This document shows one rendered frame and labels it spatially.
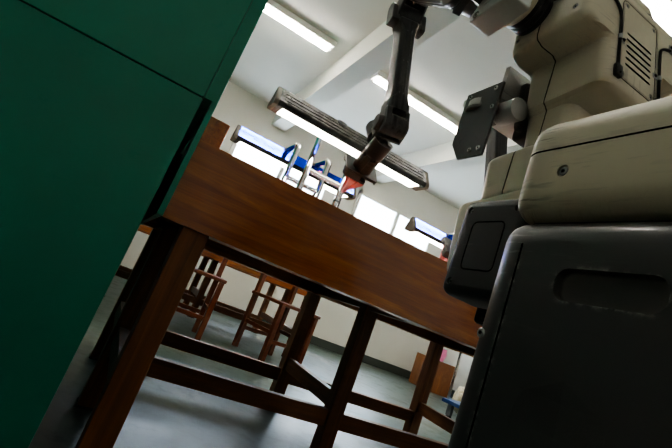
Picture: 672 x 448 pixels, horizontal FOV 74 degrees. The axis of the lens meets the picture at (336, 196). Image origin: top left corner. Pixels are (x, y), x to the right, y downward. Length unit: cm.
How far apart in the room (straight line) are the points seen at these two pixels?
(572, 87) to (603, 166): 42
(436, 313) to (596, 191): 86
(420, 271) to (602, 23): 70
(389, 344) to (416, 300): 641
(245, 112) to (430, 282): 569
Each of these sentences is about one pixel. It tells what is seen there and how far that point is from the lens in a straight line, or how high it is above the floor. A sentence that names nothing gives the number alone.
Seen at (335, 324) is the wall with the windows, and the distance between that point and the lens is 711.
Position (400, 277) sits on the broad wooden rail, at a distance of 120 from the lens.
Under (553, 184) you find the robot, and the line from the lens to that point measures 50.
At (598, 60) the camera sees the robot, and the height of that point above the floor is 106.
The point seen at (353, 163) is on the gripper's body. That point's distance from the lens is 123.
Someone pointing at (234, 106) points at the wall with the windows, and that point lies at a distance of 671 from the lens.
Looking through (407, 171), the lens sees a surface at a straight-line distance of 158.
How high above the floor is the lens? 52
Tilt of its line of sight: 14 degrees up
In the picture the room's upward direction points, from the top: 22 degrees clockwise
